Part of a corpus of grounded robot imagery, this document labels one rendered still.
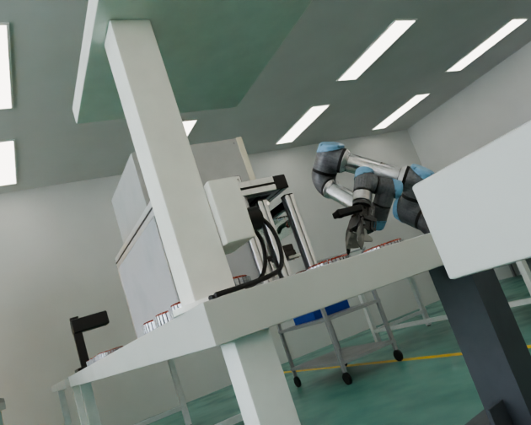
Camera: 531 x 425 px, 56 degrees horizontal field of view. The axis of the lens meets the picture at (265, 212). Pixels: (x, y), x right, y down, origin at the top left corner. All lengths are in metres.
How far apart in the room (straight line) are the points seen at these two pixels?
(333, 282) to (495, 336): 1.57
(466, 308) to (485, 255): 1.95
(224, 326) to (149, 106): 0.32
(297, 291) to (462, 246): 0.39
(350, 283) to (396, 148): 9.45
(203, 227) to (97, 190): 6.73
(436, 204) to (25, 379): 6.67
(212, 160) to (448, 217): 1.45
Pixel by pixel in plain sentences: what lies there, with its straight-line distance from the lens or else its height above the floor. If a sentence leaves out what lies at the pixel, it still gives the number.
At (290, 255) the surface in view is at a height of 0.88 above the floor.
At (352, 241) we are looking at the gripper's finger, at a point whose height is 0.88.
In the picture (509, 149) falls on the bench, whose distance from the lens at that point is 0.22.
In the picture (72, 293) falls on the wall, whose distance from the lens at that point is 6.95.
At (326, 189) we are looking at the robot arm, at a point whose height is 1.16.
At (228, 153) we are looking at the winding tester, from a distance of 1.70.
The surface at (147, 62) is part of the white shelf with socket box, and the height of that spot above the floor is 1.10.
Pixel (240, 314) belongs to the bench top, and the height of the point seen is 0.72.
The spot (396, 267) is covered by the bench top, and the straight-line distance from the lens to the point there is 0.70.
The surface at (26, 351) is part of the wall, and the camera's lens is 6.85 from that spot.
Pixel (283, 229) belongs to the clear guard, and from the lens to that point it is 2.11.
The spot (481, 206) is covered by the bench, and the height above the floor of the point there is 0.72.
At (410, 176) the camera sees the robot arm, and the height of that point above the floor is 1.07.
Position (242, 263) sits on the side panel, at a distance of 1.45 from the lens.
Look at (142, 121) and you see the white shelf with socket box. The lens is 0.70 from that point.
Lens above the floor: 0.71
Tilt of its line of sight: 11 degrees up
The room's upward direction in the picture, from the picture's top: 19 degrees counter-clockwise
